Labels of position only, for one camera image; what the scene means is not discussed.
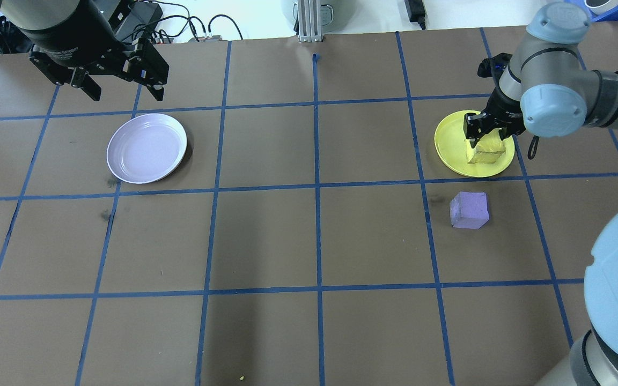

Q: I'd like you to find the white mug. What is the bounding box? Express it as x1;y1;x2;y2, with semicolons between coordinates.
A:
584;0;618;16

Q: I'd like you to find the large black power adapter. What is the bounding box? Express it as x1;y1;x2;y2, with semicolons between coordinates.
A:
121;1;163;39

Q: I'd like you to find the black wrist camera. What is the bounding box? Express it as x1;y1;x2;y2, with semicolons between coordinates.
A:
477;52;511;80

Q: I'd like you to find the yellow plate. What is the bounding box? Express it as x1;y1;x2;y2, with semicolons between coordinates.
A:
434;110;516;179

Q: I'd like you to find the yellow foam block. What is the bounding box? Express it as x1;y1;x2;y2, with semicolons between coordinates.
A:
466;131;506;165

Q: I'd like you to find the aluminium profile post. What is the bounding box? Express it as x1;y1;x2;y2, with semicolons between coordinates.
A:
297;0;325;43

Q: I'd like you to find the purple foam block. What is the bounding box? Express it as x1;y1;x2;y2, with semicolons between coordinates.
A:
450;191;490;230

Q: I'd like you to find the purple plate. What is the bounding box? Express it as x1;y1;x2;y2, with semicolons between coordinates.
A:
106;113;188;184

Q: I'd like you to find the small black power adapter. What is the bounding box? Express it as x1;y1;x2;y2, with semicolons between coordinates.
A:
404;0;428;30

